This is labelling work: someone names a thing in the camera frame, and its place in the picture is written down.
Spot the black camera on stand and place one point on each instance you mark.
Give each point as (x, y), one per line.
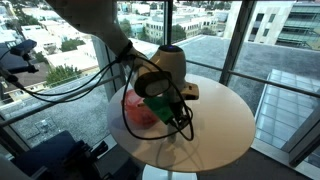
(23, 46)

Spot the dark horizontal window rail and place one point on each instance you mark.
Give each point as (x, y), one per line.
(266, 82)

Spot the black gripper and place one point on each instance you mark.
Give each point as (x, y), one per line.
(178, 111)

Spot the orange plastic bag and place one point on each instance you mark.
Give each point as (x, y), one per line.
(140, 113)

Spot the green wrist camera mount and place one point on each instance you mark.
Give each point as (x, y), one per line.
(158, 107)

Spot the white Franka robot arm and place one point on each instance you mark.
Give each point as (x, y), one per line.
(100, 20)

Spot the black camera stand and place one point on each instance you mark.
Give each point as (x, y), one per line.
(20, 69)

